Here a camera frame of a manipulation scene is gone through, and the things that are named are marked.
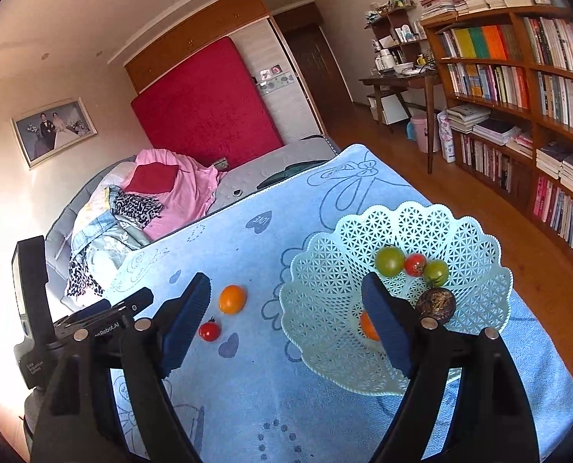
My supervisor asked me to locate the red cushion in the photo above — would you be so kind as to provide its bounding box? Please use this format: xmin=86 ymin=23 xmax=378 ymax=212
xmin=123 ymin=164 xmax=180 ymax=194

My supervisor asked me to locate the light blue lattice plastic basket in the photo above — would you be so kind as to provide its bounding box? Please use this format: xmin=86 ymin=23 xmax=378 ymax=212
xmin=279 ymin=203 xmax=514 ymax=397

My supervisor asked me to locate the grey bed mattress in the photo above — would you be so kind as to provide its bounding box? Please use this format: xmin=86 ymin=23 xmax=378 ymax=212
xmin=208 ymin=136 xmax=338 ymax=215

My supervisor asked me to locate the wooden bookshelf with books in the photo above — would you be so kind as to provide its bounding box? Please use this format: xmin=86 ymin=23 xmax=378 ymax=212
xmin=420 ymin=5 xmax=573 ymax=271

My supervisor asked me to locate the green tomato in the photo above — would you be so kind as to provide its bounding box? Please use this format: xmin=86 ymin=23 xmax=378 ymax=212
xmin=374 ymin=246 xmax=406 ymax=277
xmin=423 ymin=260 xmax=450 ymax=287

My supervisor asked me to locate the white printed bag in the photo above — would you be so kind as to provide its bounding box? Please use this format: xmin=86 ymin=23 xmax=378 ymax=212
xmin=437 ymin=107 xmax=458 ymax=163

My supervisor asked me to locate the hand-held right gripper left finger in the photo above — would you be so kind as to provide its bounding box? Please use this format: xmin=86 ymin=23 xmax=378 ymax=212
xmin=35 ymin=272 xmax=212 ymax=463

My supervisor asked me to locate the pink waste bin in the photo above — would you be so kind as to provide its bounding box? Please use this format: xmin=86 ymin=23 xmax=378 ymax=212
xmin=409 ymin=111 xmax=438 ymax=154

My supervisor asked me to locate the pale blue floral quilt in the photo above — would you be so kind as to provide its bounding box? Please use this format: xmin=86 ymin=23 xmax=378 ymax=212
xmin=69 ymin=186 xmax=152 ymax=281

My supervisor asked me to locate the red upright mattress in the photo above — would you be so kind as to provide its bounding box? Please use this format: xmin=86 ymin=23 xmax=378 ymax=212
xmin=131 ymin=36 xmax=286 ymax=169

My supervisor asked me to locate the small wooden desk shelf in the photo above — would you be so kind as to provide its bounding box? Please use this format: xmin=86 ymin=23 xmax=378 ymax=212
xmin=364 ymin=5 xmax=429 ymax=73

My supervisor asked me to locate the yellowish oval orange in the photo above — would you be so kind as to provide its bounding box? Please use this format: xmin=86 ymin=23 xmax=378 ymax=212
xmin=218 ymin=284 xmax=247 ymax=316

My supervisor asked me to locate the framed wall photo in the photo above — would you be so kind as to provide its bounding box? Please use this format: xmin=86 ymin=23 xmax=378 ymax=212
xmin=11 ymin=98 xmax=98 ymax=170

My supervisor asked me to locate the black white leopard cloth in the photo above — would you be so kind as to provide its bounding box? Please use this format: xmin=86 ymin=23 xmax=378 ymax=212
xmin=110 ymin=193 xmax=164 ymax=230
xmin=65 ymin=255 xmax=105 ymax=298

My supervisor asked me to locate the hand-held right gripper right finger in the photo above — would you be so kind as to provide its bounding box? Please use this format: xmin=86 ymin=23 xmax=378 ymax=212
xmin=361 ymin=271 xmax=540 ymax=463

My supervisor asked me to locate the wooden desk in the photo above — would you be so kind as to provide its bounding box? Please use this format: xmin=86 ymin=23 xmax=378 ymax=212
xmin=359 ymin=70 xmax=444 ymax=174

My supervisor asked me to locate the dark green cloth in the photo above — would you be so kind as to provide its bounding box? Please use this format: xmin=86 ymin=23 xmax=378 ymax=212
xmin=256 ymin=161 xmax=319 ymax=190

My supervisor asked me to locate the white cabinet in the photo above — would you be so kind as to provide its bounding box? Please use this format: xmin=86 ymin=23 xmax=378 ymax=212
xmin=367 ymin=93 xmax=411 ymax=127

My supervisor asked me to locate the brown wooden door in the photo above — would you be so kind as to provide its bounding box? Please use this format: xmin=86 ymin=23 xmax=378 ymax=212
xmin=273 ymin=2 xmax=355 ymax=136

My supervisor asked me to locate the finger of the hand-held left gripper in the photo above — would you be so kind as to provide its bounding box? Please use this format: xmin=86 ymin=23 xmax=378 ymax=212
xmin=104 ymin=287 xmax=153 ymax=322
xmin=67 ymin=298 xmax=112 ymax=322

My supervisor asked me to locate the light blue printed blanket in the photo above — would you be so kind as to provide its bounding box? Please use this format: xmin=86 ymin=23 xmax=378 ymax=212
xmin=101 ymin=144 xmax=573 ymax=463

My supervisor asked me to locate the white wardrobe panel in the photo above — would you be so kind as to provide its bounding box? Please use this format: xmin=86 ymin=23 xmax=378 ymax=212
xmin=233 ymin=19 xmax=326 ymax=148

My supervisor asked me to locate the pink cloth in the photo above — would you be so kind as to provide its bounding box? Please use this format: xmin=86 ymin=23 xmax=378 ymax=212
xmin=123 ymin=149 xmax=228 ymax=241

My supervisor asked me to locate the dark brown round fruit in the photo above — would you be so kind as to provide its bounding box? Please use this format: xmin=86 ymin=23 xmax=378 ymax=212
xmin=415 ymin=287 xmax=456 ymax=321

